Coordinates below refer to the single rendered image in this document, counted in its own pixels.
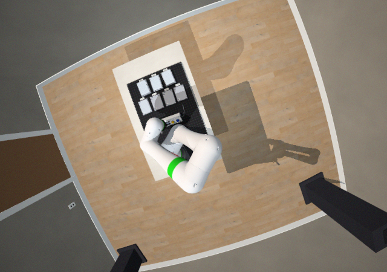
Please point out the white control panel with coloured buttons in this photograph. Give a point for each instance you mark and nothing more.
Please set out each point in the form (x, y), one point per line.
(176, 118)

